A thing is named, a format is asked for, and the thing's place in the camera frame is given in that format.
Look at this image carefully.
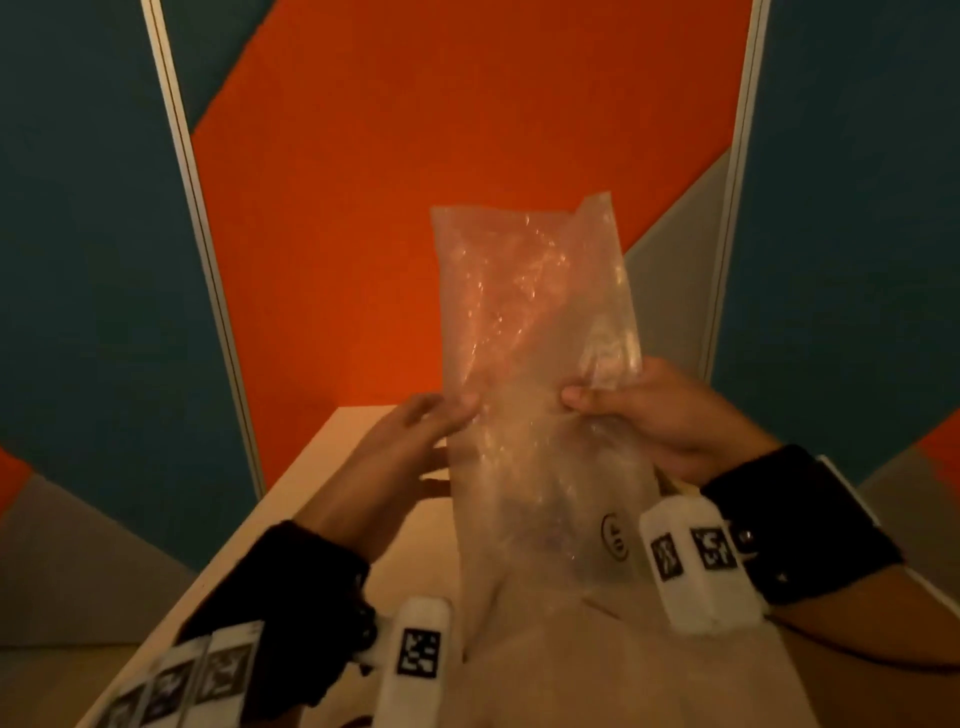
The person's left hand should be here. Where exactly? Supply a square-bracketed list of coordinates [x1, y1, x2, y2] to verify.
[293, 391, 481, 565]

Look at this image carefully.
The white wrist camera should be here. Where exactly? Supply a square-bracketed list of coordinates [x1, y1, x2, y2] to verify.
[356, 596, 454, 728]
[638, 494, 768, 637]

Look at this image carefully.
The person's right hand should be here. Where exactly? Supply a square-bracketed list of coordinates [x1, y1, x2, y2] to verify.
[560, 356, 784, 487]

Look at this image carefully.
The clear plastic bag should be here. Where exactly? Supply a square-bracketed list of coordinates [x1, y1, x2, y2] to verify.
[429, 191, 667, 609]

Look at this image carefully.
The person's right forearm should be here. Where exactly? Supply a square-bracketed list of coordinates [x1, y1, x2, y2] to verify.
[772, 563, 960, 728]

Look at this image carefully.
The black cable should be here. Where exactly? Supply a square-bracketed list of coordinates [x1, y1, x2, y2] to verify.
[764, 613, 960, 674]

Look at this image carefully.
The black wrist strap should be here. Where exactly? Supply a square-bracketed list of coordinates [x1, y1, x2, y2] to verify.
[176, 519, 379, 725]
[701, 443, 905, 607]

